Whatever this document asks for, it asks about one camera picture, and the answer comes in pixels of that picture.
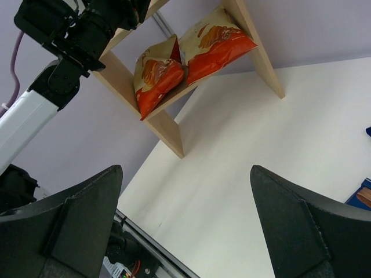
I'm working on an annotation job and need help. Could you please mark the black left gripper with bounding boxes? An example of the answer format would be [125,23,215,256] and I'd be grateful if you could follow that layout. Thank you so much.
[14,0,150,72]

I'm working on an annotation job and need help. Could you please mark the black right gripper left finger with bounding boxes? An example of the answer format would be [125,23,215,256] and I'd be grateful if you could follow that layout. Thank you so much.
[1,165,123,277]

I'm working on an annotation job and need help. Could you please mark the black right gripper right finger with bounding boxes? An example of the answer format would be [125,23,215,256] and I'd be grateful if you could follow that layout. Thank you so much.
[250,165,370,277]

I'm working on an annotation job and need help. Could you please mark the Burts spicy sweet chilli bag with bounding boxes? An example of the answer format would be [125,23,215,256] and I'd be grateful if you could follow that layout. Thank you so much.
[345,178,370,211]

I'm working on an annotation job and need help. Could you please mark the cassava chips bag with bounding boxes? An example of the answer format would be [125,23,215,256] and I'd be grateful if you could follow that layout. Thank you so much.
[134,34,185,120]
[179,6,257,85]

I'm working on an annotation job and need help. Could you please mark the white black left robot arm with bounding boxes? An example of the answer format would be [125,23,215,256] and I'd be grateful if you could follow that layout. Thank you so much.
[1,1,150,203]

